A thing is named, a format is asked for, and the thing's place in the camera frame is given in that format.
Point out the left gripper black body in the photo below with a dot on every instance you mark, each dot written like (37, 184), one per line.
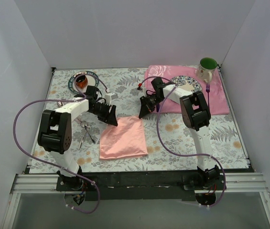
(107, 113)

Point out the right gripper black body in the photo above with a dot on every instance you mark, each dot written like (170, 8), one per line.
(146, 105)

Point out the salmon pink cloth napkin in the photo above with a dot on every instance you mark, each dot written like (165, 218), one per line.
(127, 140)

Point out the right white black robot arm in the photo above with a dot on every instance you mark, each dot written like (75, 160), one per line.
(196, 117)

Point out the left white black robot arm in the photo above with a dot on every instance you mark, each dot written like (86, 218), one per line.
(55, 131)

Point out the green inside floral mug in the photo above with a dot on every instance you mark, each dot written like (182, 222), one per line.
(205, 69)

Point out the purple plastic knife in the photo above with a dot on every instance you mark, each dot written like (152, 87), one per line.
(157, 107)

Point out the floral tablecloth mat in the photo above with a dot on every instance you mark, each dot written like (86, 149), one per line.
(224, 137)

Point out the silver fork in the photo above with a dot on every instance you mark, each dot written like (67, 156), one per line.
(87, 131)

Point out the green rimmed white saucer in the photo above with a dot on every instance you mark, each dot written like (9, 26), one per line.
(93, 80)

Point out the small brown cup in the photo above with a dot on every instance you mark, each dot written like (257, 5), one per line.
(81, 81)

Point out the large silver spoon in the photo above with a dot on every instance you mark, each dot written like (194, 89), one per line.
(59, 104)

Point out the blue floral patterned plate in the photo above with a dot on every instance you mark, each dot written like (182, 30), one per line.
(186, 85)

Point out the purple plastic fork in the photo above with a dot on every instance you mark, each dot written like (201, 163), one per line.
(208, 90)

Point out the pink rose placemat cloth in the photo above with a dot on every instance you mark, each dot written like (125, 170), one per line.
(217, 99)

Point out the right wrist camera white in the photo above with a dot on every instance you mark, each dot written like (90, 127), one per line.
(142, 88)

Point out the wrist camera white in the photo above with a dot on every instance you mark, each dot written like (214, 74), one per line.
(142, 88)
(109, 97)

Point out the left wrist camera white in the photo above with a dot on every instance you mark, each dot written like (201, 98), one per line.
(109, 97)

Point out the aluminium frame rail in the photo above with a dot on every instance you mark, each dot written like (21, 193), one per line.
(42, 183)

